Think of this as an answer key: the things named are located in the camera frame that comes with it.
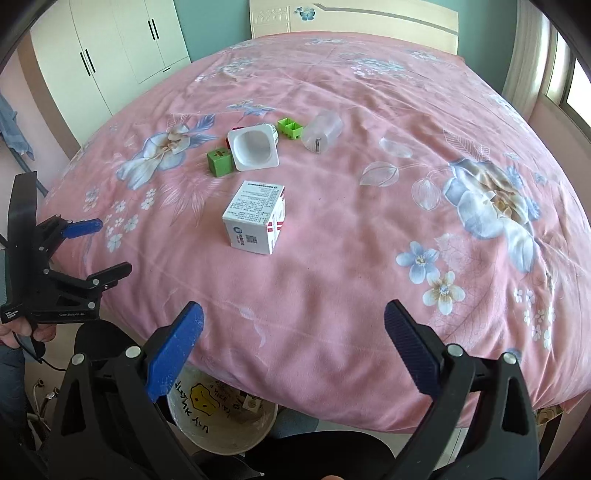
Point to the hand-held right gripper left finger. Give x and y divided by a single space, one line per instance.
176 350

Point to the beige curtain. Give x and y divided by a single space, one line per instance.
526 64

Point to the white bucket with drawing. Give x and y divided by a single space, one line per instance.
217 429

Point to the window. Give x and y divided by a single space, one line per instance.
572 87

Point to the green studded building brick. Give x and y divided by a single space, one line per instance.
291 130

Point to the blue hanging garment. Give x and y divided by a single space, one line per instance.
14 124

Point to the cream wardrobe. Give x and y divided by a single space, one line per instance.
115 41

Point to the pink floral bed sheet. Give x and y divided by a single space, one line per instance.
351 240

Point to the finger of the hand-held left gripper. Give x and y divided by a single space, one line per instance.
111 273
83 227

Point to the cream bed headboard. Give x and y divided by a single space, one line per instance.
369 21

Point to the translucent plastic container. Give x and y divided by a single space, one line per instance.
323 131

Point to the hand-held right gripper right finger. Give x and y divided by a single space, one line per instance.
413 350

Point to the white printed cardboard box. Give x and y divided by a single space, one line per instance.
253 217

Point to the white plastic yogurt cup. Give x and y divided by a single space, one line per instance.
254 147

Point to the person's left hand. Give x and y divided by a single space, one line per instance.
42 333

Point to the green cube block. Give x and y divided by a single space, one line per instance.
220 162

